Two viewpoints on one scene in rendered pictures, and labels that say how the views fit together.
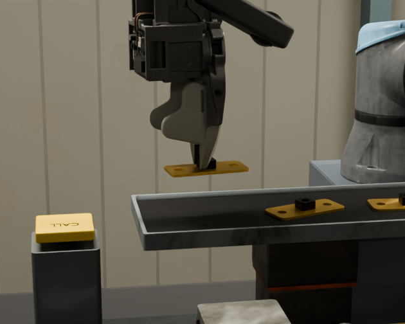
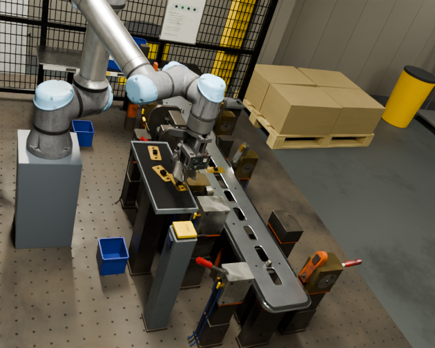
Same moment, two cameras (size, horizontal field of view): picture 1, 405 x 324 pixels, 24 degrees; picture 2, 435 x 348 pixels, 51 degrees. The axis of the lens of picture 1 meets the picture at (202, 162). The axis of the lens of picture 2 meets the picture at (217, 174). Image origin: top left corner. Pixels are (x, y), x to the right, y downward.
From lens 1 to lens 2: 1.79 m
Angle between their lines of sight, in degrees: 100
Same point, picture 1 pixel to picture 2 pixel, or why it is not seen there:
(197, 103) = not seen: hidden behind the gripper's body
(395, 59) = (74, 106)
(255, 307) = (203, 200)
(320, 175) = (41, 165)
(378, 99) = (66, 123)
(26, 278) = not seen: outside the picture
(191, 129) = (192, 173)
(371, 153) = (63, 144)
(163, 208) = (165, 204)
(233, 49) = not seen: outside the picture
